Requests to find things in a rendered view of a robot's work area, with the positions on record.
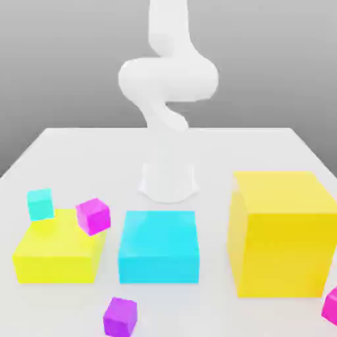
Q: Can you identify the small magenta cube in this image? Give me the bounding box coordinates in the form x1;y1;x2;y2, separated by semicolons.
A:
75;197;112;236

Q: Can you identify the small cyan cube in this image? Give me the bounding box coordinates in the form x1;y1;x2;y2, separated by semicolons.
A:
26;188;55;222

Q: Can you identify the small purple cube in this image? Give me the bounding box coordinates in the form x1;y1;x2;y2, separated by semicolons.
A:
102;296;138;337

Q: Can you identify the small pink cube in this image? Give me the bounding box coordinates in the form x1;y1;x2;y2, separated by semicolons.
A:
321;286;337;326

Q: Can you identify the large cyan box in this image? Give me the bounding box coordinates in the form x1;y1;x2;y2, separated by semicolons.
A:
117;210;200;285

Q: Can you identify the large golden yellow box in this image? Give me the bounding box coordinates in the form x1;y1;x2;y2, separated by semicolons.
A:
226;170;337;299

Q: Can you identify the large lime yellow box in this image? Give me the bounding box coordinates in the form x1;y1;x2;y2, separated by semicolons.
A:
12;208;107;284

